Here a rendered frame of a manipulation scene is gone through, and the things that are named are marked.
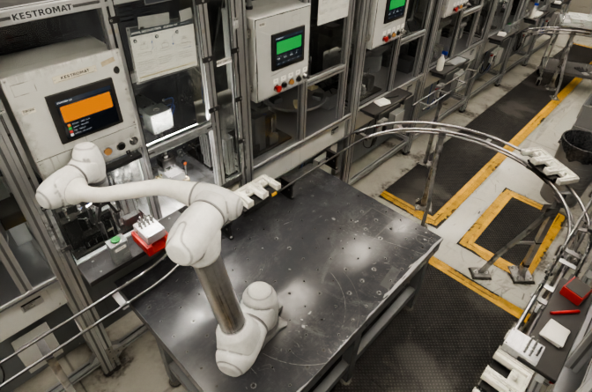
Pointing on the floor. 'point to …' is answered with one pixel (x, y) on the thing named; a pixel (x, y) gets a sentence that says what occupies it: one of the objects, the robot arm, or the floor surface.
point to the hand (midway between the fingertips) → (109, 224)
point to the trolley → (555, 41)
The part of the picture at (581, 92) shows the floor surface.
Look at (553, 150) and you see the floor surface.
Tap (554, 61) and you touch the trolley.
